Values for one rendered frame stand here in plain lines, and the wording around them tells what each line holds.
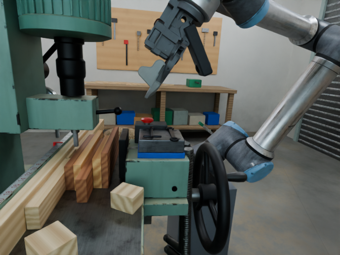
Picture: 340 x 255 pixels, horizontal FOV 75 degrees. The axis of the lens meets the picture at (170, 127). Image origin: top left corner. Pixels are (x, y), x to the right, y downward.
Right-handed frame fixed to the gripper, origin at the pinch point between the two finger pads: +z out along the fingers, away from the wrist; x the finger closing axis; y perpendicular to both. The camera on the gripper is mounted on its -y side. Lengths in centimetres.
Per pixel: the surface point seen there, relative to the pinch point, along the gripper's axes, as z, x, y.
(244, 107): -40, -341, -188
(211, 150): 3.7, 2.1, -19.9
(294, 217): 32, -92, -160
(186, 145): 5.5, 3.7, -13.3
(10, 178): 38.3, -3.5, 19.3
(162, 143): 6.5, 9.4, -6.5
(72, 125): 14.7, 3.5, 11.4
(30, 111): 16.4, 3.5, 20.2
